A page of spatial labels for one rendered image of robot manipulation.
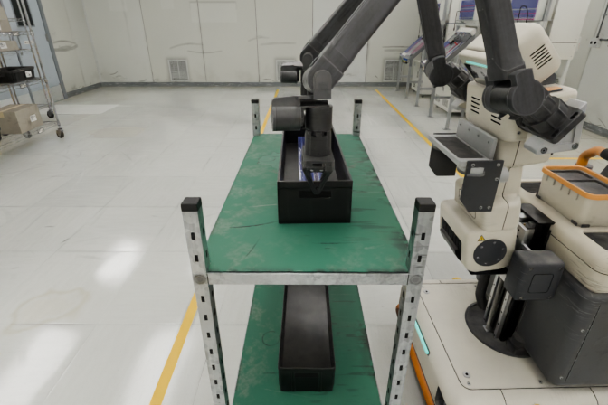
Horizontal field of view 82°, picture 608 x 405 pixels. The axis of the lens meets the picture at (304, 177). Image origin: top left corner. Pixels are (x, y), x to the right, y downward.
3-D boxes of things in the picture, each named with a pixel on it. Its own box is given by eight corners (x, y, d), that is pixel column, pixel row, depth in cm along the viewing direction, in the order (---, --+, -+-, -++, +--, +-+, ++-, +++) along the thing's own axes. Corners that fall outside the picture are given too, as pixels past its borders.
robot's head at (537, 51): (520, 57, 106) (496, 17, 101) (570, 66, 87) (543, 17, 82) (479, 89, 110) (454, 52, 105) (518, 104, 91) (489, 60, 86)
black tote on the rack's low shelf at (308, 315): (334, 393, 107) (336, 368, 102) (278, 392, 107) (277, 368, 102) (325, 270, 159) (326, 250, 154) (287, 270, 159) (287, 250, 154)
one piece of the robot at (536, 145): (564, 143, 86) (572, 98, 81) (578, 149, 82) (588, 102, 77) (522, 148, 86) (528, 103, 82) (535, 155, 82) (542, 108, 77)
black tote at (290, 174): (350, 222, 83) (353, 181, 79) (278, 223, 83) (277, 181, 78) (328, 145, 135) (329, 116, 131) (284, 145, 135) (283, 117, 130)
